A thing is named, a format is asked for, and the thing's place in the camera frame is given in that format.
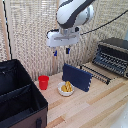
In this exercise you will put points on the red plastic cup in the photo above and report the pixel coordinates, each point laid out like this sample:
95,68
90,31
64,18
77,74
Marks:
43,83

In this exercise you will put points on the beige bamboo screen panel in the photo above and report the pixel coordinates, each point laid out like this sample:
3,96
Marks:
110,13
31,36

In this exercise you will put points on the yellow food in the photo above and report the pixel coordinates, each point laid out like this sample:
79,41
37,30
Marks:
66,87

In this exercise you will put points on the light wooden screen post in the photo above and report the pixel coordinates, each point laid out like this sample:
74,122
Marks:
57,61

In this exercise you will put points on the thin black pole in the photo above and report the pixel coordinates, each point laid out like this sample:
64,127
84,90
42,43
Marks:
7,33

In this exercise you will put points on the white bowl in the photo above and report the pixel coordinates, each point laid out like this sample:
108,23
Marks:
66,93

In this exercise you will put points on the black toaster oven body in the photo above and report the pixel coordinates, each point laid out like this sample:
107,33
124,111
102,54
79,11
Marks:
115,41

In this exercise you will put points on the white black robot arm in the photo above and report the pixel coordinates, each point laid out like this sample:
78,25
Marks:
71,15

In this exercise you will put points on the black fabric storage box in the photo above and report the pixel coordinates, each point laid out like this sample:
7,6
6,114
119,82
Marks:
20,100

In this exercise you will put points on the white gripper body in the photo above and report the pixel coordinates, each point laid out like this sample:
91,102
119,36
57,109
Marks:
63,37

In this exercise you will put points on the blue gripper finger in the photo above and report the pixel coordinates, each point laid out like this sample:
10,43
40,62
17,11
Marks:
55,52
68,50

